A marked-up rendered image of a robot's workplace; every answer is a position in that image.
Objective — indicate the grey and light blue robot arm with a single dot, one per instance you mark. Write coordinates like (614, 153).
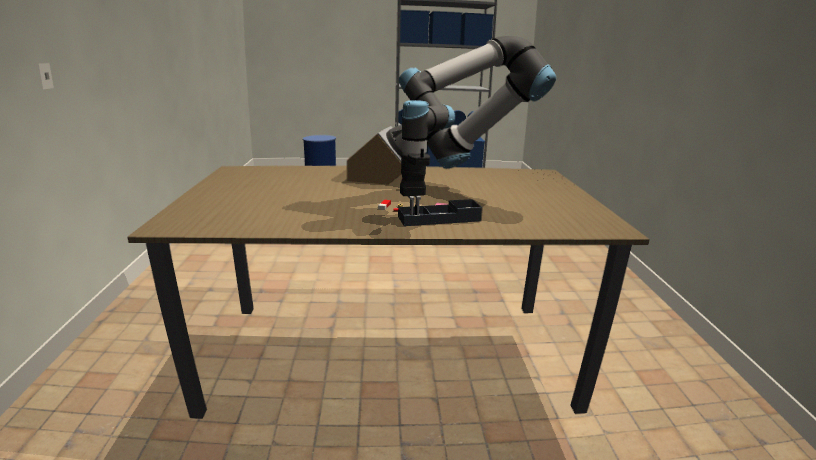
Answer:
(531, 78)

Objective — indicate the black rack of bins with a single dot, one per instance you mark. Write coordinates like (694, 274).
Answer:
(429, 215)

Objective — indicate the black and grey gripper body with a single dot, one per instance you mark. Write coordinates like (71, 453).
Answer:
(413, 168)

